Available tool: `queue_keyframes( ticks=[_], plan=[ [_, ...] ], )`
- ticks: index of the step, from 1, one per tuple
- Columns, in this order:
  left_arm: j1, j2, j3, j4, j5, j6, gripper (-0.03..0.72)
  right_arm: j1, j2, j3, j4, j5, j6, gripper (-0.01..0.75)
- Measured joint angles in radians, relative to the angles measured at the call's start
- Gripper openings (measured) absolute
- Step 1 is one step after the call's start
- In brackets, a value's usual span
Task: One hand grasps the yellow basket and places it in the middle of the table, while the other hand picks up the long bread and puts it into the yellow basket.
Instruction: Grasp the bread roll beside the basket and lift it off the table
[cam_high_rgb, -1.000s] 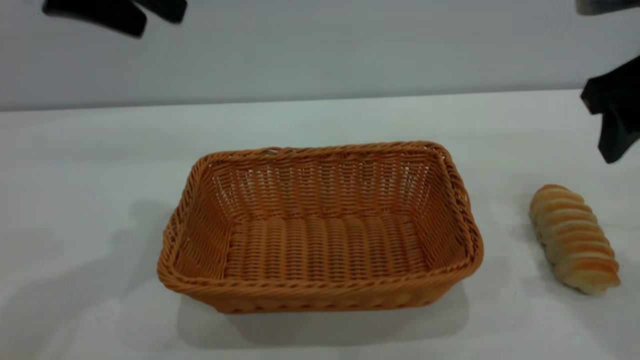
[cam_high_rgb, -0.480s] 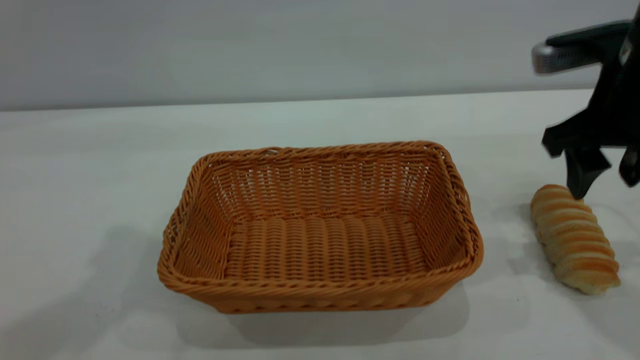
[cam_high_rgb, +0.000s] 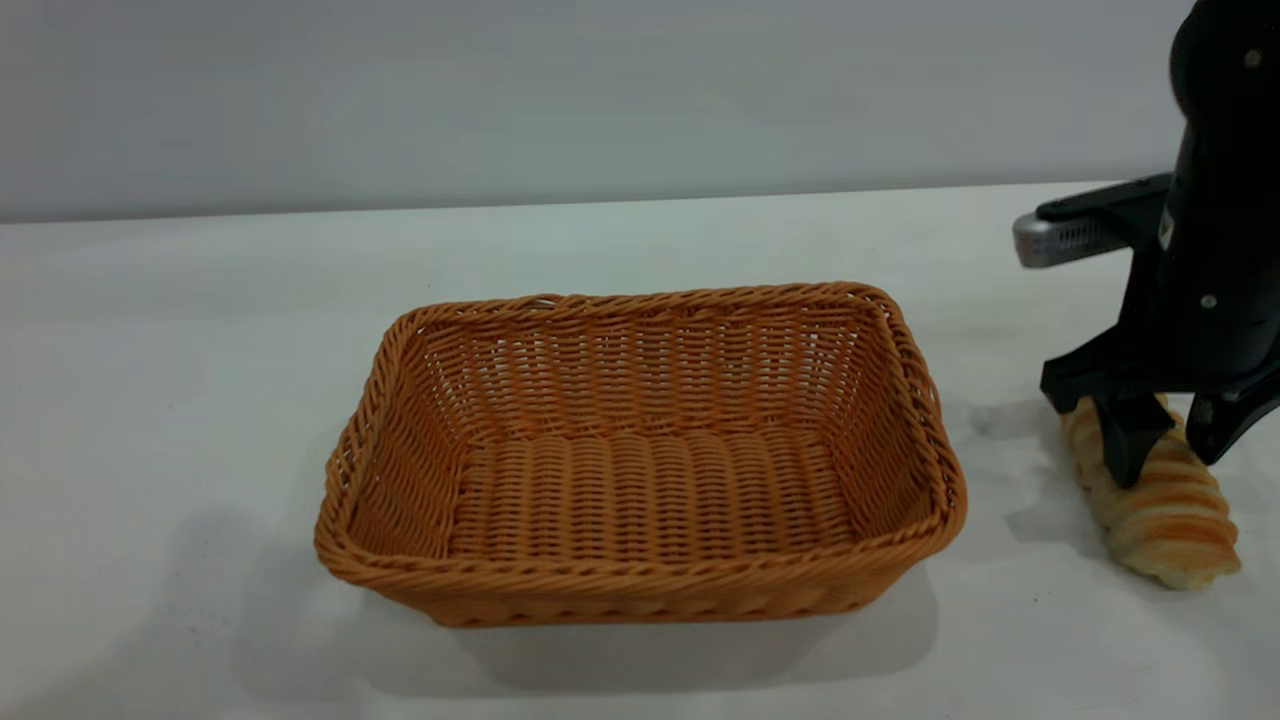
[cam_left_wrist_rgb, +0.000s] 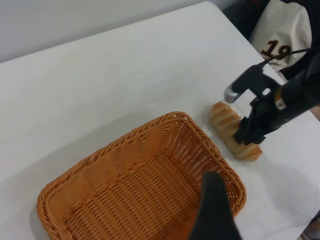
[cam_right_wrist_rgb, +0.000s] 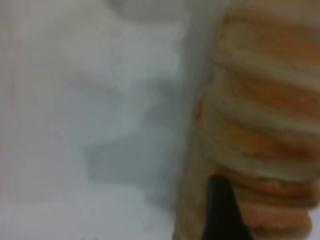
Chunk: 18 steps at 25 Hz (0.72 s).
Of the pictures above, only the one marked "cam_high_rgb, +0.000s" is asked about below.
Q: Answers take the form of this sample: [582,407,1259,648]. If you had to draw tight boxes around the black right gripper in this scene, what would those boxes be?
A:
[1040,120,1280,492]

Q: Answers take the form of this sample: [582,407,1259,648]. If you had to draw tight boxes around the striped long bread roll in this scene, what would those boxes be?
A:
[1060,395,1243,591]

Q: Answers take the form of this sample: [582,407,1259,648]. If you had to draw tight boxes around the orange woven wicker basket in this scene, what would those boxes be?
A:
[315,282,969,628]

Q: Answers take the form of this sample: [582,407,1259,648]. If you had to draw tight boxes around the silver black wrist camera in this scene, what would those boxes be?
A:
[1012,173,1173,271]

